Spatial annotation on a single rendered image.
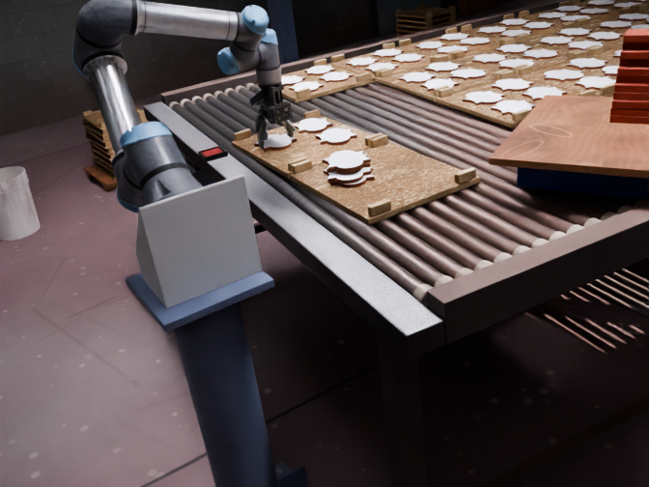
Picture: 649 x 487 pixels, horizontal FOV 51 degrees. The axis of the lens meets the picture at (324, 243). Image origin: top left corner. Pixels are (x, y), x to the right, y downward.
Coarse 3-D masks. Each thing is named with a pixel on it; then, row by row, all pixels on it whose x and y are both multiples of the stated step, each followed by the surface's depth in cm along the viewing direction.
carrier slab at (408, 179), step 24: (312, 168) 198; (384, 168) 191; (408, 168) 189; (432, 168) 187; (456, 168) 184; (336, 192) 180; (360, 192) 178; (384, 192) 176; (408, 192) 174; (432, 192) 173; (360, 216) 166; (384, 216) 166
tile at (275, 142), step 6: (270, 138) 223; (276, 138) 222; (282, 138) 221; (288, 138) 221; (294, 138) 220; (258, 144) 220; (264, 144) 219; (270, 144) 218; (276, 144) 217; (282, 144) 216; (288, 144) 216; (264, 150) 216; (276, 150) 215
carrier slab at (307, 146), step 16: (336, 128) 228; (352, 128) 226; (240, 144) 225; (304, 144) 217; (320, 144) 215; (352, 144) 212; (272, 160) 208; (288, 160) 206; (320, 160) 203; (288, 176) 197
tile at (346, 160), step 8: (336, 152) 194; (344, 152) 193; (352, 152) 192; (360, 152) 191; (328, 160) 188; (336, 160) 188; (344, 160) 187; (352, 160) 186; (360, 160) 185; (368, 160) 186; (328, 168) 184; (336, 168) 185; (344, 168) 182; (352, 168) 182
